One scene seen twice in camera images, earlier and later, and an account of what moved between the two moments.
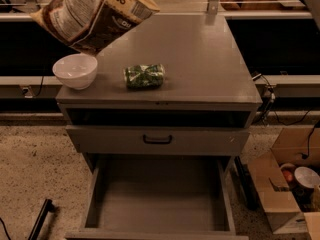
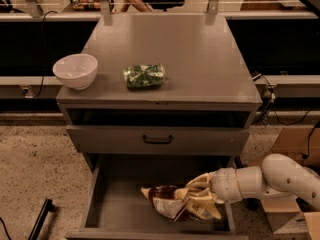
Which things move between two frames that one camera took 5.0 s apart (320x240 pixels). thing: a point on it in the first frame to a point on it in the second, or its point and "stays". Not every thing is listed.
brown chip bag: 91,17 to 171,201
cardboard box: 296,145 stays
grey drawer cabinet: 164,161 stays
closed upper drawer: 157,140 stays
